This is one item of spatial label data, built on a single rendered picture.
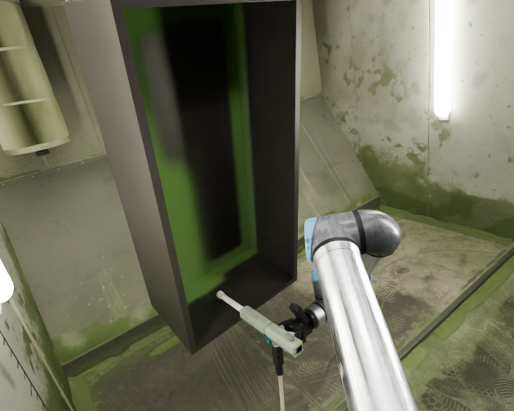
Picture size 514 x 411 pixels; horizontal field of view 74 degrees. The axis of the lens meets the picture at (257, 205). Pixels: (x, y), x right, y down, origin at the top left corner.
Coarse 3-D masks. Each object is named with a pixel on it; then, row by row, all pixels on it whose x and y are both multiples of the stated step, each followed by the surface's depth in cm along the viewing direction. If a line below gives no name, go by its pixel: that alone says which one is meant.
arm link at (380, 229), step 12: (372, 216) 85; (384, 216) 87; (372, 228) 83; (384, 228) 84; (396, 228) 88; (372, 240) 83; (384, 240) 85; (396, 240) 88; (372, 252) 87; (384, 252) 88; (372, 264) 106
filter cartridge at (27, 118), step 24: (0, 0) 155; (0, 24) 156; (24, 24) 167; (0, 48) 157; (24, 48) 165; (0, 72) 161; (24, 72) 165; (0, 96) 163; (24, 96) 168; (48, 96) 178; (0, 120) 167; (24, 120) 172; (48, 120) 176; (24, 144) 172; (48, 144) 177
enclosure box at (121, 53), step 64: (128, 0) 74; (192, 0) 83; (256, 0) 95; (128, 64) 79; (192, 64) 126; (256, 64) 131; (128, 128) 92; (192, 128) 136; (256, 128) 145; (128, 192) 115; (192, 192) 148; (256, 192) 164; (192, 256) 161; (256, 256) 182; (192, 320) 147
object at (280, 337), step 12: (228, 300) 144; (240, 312) 135; (252, 312) 133; (252, 324) 130; (264, 324) 126; (276, 324) 126; (276, 336) 120; (288, 336) 117; (276, 348) 122; (288, 348) 115; (276, 360) 126; (276, 372) 129
